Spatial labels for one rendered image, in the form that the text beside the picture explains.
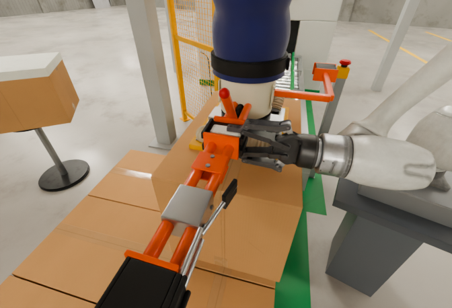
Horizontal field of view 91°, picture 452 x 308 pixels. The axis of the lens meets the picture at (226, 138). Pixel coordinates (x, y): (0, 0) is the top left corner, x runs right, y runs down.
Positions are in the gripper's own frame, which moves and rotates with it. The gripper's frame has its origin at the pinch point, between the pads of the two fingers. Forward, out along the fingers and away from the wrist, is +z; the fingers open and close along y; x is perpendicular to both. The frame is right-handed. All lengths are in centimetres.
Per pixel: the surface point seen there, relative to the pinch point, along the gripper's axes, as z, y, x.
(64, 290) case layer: 55, 62, -24
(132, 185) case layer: 60, 62, 28
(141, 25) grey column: 101, -1, 128
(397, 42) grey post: -163, 41, 343
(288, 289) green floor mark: -33, 116, 20
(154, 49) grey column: 95, 17, 130
